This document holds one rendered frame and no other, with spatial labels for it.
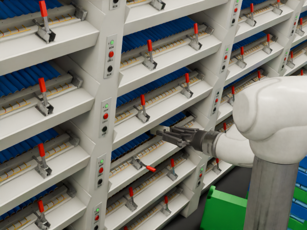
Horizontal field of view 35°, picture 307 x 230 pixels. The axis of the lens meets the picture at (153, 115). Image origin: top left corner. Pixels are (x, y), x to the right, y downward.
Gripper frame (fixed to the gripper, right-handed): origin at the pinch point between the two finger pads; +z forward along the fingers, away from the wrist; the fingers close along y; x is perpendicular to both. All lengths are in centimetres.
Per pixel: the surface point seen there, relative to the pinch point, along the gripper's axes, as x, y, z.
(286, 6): -30, -96, -9
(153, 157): 8.0, 6.7, -1.5
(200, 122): 6.4, -26.8, -1.2
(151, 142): 3.8, 3.8, 1.1
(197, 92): -10.6, -17.1, -6.0
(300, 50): 5, -146, 1
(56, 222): 8, 55, -2
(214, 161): 43, -59, 11
